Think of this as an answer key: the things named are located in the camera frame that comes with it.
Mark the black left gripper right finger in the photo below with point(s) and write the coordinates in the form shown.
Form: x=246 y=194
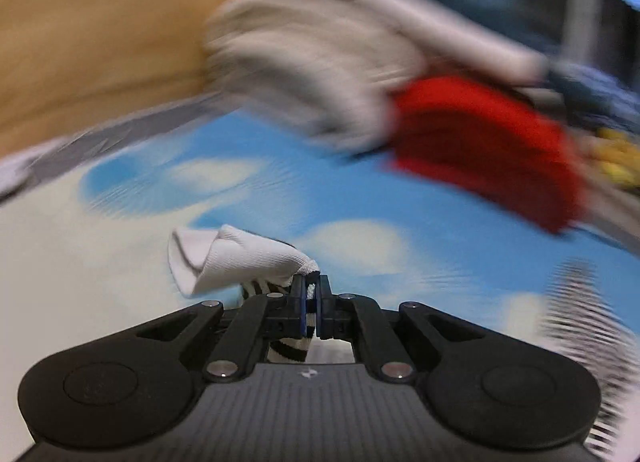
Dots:
x=360 y=321

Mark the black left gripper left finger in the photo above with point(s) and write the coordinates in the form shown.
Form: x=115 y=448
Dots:
x=243 y=335

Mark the black white striped hooded garment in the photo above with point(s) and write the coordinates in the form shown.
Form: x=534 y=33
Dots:
x=205 y=260

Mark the blue white patterned bed cover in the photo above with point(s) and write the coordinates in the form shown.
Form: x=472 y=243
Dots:
x=84 y=249

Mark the red knitted garment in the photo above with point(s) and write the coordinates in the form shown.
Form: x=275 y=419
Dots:
x=459 y=131

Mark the folded white towel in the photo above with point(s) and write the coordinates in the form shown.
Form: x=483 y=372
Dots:
x=325 y=68

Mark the yellow plush toy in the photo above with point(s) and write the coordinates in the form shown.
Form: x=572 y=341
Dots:
x=616 y=155

